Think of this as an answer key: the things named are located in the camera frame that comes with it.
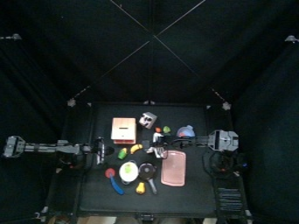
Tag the small orange toy food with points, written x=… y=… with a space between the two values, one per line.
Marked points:
x=158 y=129

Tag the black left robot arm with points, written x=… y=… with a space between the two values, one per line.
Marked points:
x=44 y=147

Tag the yellow toy pear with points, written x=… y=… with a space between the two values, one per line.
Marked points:
x=141 y=188

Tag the yellow toy banana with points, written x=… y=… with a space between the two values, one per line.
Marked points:
x=136 y=148

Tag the metal frame bracket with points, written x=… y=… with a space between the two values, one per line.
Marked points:
x=290 y=38
x=72 y=102
x=226 y=105
x=15 y=37
x=149 y=102

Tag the green toy vegetable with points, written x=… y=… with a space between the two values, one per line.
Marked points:
x=124 y=153

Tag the pink cutting board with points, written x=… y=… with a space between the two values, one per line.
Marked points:
x=174 y=168

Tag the grey toy cube with face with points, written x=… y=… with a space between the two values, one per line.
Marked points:
x=148 y=120

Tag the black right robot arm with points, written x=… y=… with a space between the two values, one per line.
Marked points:
x=218 y=141

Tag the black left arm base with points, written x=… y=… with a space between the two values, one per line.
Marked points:
x=70 y=159

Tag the black toy frying pan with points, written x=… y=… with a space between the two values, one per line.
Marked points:
x=148 y=173

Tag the blue pink toy bowl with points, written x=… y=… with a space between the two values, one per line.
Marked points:
x=186 y=132

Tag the small green toy food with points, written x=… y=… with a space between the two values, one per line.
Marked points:
x=166 y=129

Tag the red blue toy spoon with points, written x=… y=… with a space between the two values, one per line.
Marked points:
x=114 y=180

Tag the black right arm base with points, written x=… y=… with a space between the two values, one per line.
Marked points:
x=224 y=164

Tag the pink orange toy box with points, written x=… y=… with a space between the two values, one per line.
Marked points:
x=124 y=129

